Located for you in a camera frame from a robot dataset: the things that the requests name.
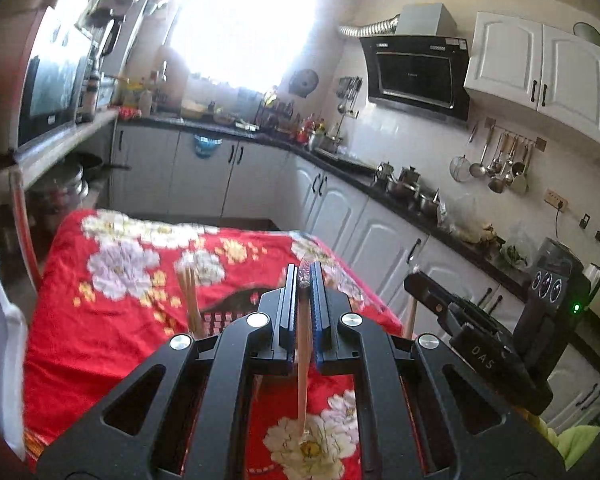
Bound yellow green sleeve forearm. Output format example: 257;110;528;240
534;417;600;470

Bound wrapped chopsticks pair right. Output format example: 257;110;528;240
402;296;417;339

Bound dark plastic utensil basket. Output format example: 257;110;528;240
193;287;272;339

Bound red floral tablecloth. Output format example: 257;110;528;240
23;210;402;479

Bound white plastic storage drawers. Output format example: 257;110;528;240
0;280;28;460

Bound hanging ladles rack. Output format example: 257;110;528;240
449;117;546;196

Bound black range hood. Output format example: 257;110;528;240
360;35;470;122

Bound blue bag on cabinet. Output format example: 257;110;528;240
194;133;223;159

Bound microwave oven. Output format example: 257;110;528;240
0;0;92;156

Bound black blender on shelf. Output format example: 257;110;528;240
76;6;125;124

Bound white upper wall cabinet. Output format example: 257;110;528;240
465;12;600;145

